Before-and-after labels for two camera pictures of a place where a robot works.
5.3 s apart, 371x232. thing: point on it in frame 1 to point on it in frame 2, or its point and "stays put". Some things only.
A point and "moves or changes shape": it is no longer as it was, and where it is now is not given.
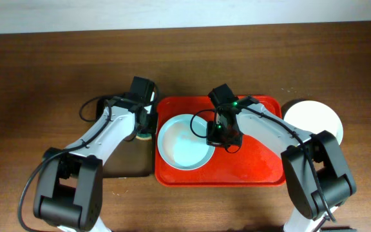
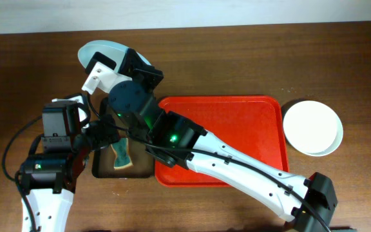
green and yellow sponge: x=144 y=136 moves or changes shape
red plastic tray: x=247 y=164 stays put
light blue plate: x=182 y=142 moves or changes shape
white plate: x=313 y=117 stays put
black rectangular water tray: x=134 y=157 stays put
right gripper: x=223 y=139 to x=143 y=72
